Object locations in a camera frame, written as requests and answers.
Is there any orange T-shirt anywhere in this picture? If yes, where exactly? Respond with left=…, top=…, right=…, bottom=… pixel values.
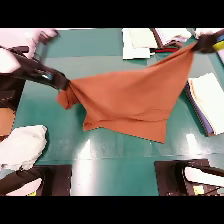
left=55, top=42, right=198, bottom=145

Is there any red garment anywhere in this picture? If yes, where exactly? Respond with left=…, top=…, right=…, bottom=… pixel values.
left=150, top=47, right=181, bottom=55

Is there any purple garment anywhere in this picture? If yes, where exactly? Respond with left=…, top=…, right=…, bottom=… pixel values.
left=184, top=81, right=218, bottom=137

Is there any black garment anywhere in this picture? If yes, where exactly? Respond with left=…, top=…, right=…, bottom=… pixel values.
left=160, top=39, right=185, bottom=50

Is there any cream garment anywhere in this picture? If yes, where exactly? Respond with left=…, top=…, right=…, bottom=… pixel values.
left=187, top=72, right=224, bottom=135

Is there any pale pink garment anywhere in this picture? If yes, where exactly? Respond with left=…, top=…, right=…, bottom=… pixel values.
left=0, top=28, right=60, bottom=60

